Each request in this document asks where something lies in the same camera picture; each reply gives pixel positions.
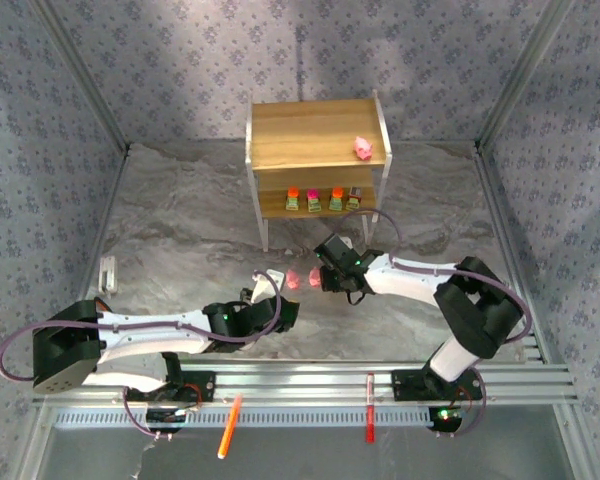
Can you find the black controller board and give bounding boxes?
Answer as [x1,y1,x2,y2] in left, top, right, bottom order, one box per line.
[145,407,187,434]
[427,405,465,437]

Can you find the grey metal front panel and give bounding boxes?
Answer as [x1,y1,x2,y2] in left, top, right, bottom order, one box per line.
[44,428,576,480]

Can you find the grey slotted cable duct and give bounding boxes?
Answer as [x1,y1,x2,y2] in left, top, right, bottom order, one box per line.
[54,407,461,431]

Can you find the aluminium mounting rail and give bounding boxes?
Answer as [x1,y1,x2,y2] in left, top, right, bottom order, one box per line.
[32,360,580,407]

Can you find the wooden shelf with white frame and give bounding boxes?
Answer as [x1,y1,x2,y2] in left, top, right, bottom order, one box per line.
[243,89,394,253]

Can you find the orange marker pen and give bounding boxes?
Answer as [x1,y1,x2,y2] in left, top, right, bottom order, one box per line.
[217,393,244,460]

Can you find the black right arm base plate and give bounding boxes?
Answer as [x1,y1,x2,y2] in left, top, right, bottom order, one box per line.
[390,368,481,404]

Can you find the aluminium frame side rail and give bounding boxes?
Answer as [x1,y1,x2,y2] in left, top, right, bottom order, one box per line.
[473,139,594,480]
[17,144,134,480]

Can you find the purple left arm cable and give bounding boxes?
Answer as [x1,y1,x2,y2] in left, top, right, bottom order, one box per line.
[0,269,283,439]

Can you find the red marker pen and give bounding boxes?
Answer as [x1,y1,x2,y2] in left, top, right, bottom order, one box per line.
[364,373,377,444]

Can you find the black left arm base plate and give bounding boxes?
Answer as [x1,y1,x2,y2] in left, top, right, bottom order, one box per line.
[124,369,217,404]

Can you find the aluminium frame post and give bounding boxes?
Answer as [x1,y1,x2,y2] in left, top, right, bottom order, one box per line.
[474,0,579,151]
[32,0,133,154]

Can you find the white plastic bracket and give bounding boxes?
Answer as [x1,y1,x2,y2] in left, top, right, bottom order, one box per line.
[98,256,117,293]

